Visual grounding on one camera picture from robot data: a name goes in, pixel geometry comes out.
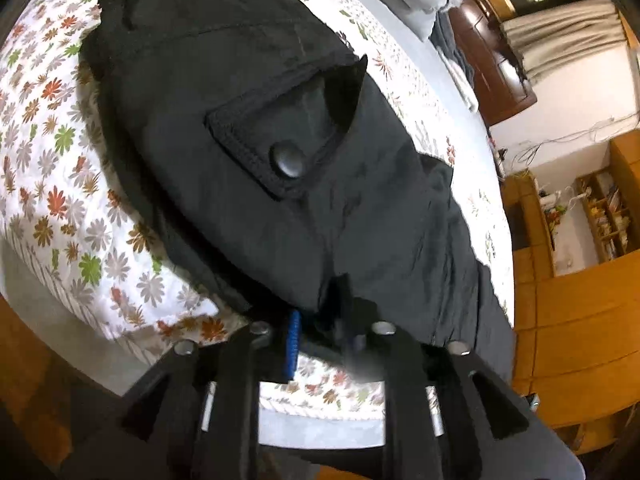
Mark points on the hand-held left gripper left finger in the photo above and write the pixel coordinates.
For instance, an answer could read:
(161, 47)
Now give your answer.
(294, 345)

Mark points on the wooden cabinet unit with shelves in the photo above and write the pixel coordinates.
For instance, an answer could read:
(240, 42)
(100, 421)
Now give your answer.
(575, 315)

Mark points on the bed with grey sheet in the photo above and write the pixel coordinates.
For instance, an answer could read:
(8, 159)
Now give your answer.
(425, 65)

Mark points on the wooden desk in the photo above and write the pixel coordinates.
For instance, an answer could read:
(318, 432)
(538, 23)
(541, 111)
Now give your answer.
(525, 215)

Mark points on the beige curtain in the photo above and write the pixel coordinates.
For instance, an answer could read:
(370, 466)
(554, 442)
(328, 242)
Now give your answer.
(570, 40)

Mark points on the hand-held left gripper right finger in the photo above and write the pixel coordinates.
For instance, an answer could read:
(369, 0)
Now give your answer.
(400, 365)

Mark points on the blue-grey crumpled cloth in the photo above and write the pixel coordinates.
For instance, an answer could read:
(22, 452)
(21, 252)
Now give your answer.
(452, 40)

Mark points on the floral quilt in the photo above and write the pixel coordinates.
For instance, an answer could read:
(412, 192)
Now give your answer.
(55, 160)

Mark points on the black pants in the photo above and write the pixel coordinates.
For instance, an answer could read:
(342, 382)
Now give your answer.
(240, 170)

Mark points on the white crumpled cloth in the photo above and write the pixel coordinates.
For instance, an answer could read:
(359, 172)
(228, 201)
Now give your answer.
(462, 80)

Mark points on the dark wooden headboard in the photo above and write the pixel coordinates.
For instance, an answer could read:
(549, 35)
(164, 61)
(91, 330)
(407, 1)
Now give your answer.
(495, 70)

